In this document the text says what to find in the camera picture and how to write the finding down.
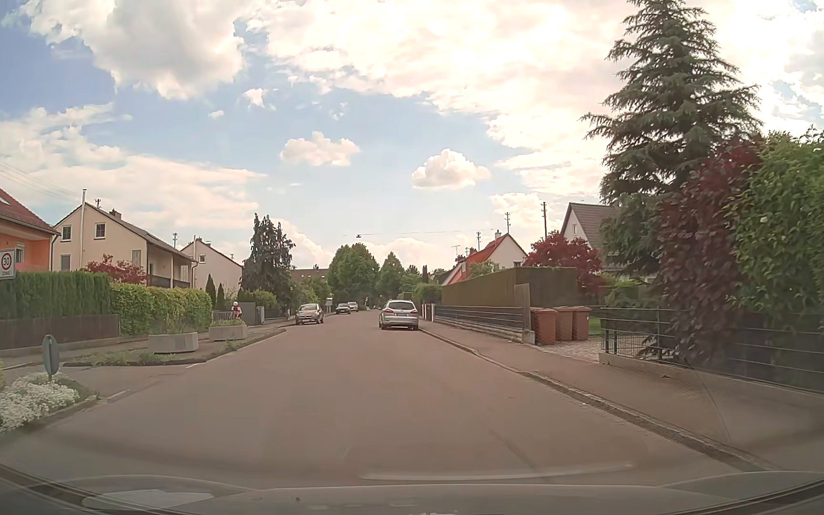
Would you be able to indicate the silver estate car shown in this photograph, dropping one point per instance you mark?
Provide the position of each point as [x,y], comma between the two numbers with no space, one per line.
[399,315]

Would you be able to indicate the beige house with dark roof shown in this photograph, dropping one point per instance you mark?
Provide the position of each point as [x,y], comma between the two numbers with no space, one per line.
[115,243]

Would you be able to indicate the utility pole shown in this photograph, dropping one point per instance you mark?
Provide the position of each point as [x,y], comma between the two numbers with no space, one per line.
[544,218]

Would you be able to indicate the group of green trees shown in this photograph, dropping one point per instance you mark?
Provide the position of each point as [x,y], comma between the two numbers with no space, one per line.
[353,275]

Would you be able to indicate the olive green trimmed hedge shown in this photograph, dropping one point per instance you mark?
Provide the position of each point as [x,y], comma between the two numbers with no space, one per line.
[505,287]

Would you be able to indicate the concrete planter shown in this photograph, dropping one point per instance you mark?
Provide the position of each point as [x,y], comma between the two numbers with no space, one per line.
[227,332]
[173,342]

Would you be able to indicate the dark wooden fence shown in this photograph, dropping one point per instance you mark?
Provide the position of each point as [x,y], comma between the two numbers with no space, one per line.
[61,329]

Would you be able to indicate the orange house with red roof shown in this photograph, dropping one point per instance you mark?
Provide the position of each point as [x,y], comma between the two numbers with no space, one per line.
[4,229]

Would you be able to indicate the house with grey roof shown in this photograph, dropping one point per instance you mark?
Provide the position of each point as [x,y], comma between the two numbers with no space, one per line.
[587,222]

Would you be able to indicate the road markings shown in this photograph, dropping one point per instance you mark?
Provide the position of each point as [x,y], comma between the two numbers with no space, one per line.
[117,394]

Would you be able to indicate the beige car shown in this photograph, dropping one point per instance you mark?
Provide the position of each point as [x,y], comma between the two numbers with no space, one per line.
[309,313]

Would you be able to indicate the person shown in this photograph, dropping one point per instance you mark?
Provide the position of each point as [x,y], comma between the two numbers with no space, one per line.
[236,310]

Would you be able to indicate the pavement beside hedges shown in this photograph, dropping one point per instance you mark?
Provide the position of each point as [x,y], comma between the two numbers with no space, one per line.
[40,355]

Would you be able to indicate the light green hedge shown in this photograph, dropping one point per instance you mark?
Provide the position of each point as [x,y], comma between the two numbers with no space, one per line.
[161,306]

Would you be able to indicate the pale house with dark roof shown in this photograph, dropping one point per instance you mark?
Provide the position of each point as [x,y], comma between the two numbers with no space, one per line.
[215,268]

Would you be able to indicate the tall conifer tree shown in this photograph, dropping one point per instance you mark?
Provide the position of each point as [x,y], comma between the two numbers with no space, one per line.
[669,114]

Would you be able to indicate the red-leaved tree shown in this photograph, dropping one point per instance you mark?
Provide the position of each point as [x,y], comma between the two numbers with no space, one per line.
[562,254]

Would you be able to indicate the brown wheelie bin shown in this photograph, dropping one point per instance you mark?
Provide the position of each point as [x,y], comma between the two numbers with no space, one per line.
[581,323]
[544,326]
[564,323]

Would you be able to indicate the dark car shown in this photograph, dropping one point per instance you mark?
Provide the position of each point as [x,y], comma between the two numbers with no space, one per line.
[342,308]

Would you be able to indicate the flower bed with white flowers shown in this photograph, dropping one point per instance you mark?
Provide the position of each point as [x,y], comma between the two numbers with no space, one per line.
[22,400]

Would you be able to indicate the grey metal mesh fence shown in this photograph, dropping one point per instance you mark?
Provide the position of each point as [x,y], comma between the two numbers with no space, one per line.
[777,361]

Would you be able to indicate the dark railing on low wall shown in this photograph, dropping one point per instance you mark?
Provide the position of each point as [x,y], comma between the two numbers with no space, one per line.
[480,318]

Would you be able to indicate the grey paved pavement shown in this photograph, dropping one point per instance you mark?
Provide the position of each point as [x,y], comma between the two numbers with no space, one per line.
[598,372]

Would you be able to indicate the car's own bonnet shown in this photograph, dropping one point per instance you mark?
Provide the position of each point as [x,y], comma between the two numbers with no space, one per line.
[412,501]

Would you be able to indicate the grey asphalt road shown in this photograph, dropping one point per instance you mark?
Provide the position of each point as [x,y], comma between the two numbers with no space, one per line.
[355,400]

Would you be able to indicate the dark red-leaved bush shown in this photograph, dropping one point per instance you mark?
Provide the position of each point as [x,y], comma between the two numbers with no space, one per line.
[705,243]

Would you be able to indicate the dark green trimmed hedge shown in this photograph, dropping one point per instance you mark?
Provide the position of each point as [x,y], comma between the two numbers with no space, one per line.
[40,295]

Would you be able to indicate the round sign seen from behind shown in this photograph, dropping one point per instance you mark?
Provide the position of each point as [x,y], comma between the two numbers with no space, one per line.
[50,355]

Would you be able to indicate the dark conifer tree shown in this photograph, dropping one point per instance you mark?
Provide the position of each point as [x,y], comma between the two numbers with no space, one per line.
[267,257]

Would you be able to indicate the round speed limit sign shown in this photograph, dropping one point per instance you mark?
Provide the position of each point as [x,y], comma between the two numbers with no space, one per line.
[6,264]

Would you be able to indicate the white house with red roof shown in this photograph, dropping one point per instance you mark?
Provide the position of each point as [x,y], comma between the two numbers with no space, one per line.
[501,252]

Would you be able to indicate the tall green hedge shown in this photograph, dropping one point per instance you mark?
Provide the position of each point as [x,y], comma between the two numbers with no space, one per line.
[805,229]

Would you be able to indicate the kerbed island with plants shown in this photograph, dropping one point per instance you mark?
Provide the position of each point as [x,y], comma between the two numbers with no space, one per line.
[126,357]

